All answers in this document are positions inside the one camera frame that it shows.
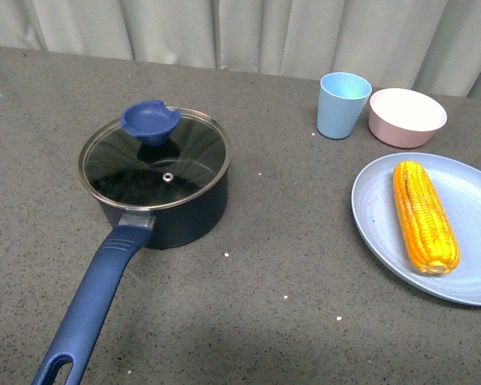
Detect light blue cup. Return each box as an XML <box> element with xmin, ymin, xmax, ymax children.
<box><xmin>317</xmin><ymin>72</ymin><xmax>372</xmax><ymax>140</ymax></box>

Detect yellow corn cob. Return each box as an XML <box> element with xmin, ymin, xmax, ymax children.
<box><xmin>393</xmin><ymin>160</ymin><xmax>461</xmax><ymax>274</ymax></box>

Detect dark blue saucepan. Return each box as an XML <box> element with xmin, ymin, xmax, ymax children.
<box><xmin>34</xmin><ymin>173</ymin><xmax>228</xmax><ymax>384</ymax></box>

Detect light blue plate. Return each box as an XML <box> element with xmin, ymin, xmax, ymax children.
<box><xmin>351</xmin><ymin>152</ymin><xmax>481</xmax><ymax>306</ymax></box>

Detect glass lid with blue knob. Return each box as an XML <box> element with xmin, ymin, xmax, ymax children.
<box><xmin>79</xmin><ymin>99</ymin><xmax>232</xmax><ymax>211</ymax></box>

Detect white curtain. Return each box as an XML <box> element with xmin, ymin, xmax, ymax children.
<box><xmin>0</xmin><ymin>1</ymin><xmax>481</xmax><ymax>98</ymax></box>

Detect pink bowl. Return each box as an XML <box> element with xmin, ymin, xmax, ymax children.
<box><xmin>368</xmin><ymin>88</ymin><xmax>447</xmax><ymax>148</ymax></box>

